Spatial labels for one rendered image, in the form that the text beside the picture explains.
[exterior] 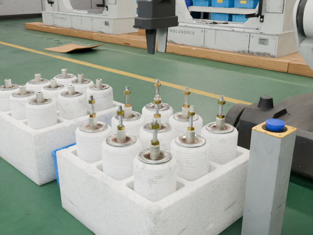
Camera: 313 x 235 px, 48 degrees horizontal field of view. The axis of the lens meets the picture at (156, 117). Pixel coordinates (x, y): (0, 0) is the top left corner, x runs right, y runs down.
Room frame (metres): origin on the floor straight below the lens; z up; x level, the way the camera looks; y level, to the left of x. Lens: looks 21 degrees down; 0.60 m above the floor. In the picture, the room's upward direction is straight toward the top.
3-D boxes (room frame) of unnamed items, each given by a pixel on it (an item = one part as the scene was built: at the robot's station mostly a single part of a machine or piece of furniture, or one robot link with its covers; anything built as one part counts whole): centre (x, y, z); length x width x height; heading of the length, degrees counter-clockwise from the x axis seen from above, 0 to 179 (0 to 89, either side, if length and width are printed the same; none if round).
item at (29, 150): (1.25, 0.38, 0.09); 0.39 x 0.39 x 0.18; 45
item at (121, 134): (0.78, 0.09, 0.26); 0.02 x 0.02 x 0.03
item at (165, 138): (0.86, 0.00, 0.16); 0.10 x 0.10 x 0.18
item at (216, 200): (0.86, 0.00, 0.09); 0.39 x 0.39 x 0.18; 44
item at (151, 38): (0.84, 0.02, 0.48); 0.03 x 0.02 x 0.06; 45
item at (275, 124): (0.70, -0.26, 0.32); 0.04 x 0.04 x 0.02
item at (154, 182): (0.69, 0.00, 0.16); 0.10 x 0.10 x 0.18
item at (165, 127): (0.86, 0.00, 0.25); 0.08 x 0.08 x 0.01
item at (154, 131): (0.69, 0.00, 0.30); 0.01 x 0.01 x 0.08
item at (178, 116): (0.94, -0.08, 0.25); 0.08 x 0.08 x 0.01
